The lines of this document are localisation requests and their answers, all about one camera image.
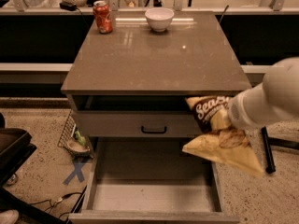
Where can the brown chip bag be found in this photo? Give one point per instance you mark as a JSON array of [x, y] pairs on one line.
[[220, 141]]

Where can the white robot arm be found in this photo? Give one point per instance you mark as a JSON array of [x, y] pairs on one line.
[[275, 99]]

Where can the closed top drawer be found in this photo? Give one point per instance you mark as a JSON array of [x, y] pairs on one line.
[[127, 124]]

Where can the grey drawer cabinet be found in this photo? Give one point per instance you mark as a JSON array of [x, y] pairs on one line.
[[135, 69]]

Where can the open middle drawer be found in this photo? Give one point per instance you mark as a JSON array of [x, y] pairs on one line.
[[151, 183]]

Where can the white bowl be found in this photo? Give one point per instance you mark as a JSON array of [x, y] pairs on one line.
[[159, 18]]

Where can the orange soda can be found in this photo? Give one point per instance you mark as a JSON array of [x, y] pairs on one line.
[[101, 12]]

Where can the black stand legs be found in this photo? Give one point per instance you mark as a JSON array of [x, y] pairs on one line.
[[272, 141]]

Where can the black power adapter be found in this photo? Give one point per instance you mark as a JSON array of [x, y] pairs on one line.
[[66, 5]]

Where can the white shoe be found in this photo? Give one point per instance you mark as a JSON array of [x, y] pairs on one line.
[[9, 217]]

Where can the black drawer handle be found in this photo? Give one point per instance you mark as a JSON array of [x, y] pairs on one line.
[[146, 130]]

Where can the wire basket with items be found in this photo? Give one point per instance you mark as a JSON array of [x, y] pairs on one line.
[[72, 141]]

